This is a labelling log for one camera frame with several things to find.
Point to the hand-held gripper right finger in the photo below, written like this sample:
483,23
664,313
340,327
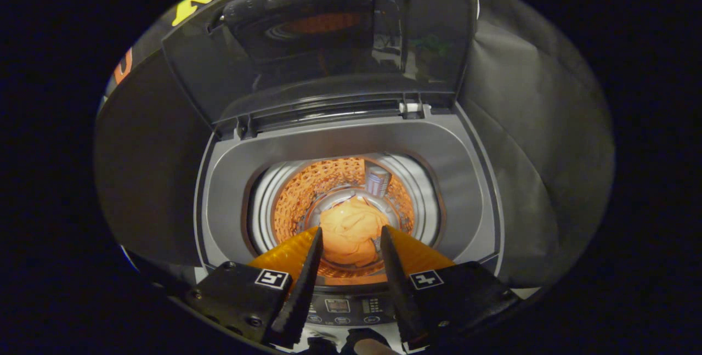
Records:
400,294

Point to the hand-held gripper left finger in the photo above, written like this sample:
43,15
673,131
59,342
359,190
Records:
299,300

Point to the orange polo shirt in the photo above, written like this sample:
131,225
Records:
351,229

